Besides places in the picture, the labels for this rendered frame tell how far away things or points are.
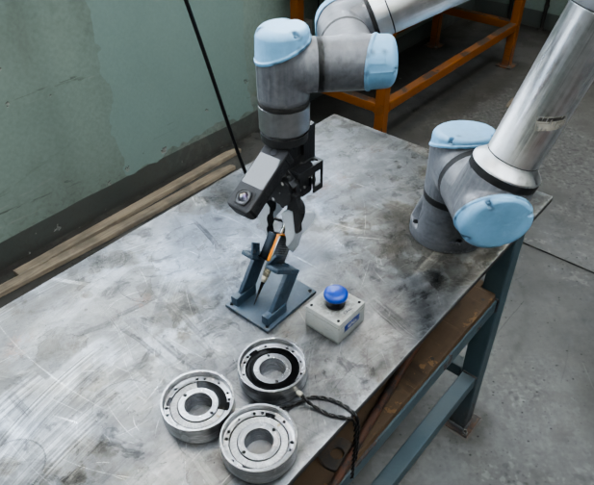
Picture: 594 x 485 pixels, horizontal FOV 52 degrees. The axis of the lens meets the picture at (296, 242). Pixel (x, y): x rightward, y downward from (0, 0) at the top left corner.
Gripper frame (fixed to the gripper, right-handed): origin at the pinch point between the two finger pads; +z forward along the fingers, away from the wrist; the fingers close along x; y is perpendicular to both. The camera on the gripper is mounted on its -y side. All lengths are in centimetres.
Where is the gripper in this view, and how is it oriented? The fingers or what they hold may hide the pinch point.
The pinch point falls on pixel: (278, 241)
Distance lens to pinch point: 101.2
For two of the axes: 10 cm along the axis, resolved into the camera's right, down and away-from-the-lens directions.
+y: 6.5, -4.9, 5.9
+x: -7.6, -4.0, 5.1
